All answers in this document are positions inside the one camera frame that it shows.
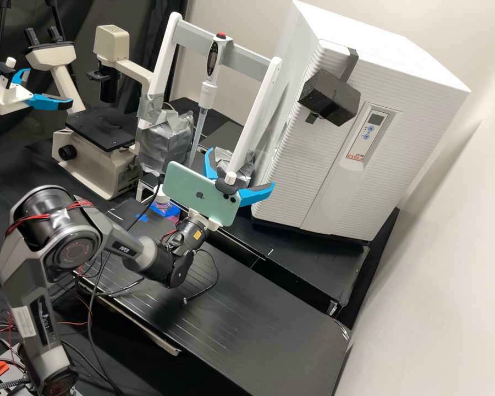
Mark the pipette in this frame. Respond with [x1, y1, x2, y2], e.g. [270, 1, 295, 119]
[188, 30, 234, 167]

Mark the black cable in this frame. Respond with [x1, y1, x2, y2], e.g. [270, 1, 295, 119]
[180, 247, 220, 307]
[85, 181, 167, 396]

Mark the white pipette stand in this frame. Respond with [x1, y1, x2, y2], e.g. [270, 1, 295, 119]
[136, 11, 284, 187]

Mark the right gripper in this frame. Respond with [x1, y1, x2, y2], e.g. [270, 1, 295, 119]
[188, 147, 276, 230]

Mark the blue bottle holder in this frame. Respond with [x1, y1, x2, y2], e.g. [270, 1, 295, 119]
[150, 202, 182, 220]

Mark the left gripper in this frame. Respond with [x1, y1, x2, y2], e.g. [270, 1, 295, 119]
[0, 67, 75, 116]

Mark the incubator door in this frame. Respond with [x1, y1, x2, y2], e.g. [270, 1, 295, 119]
[250, 38, 472, 243]

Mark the right wrist camera phone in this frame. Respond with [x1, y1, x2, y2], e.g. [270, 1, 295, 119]
[163, 160, 243, 228]

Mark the white incubator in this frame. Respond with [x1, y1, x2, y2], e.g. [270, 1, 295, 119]
[272, 0, 472, 124]

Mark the cream microscope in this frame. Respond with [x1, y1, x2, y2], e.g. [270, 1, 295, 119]
[24, 24, 158, 202]

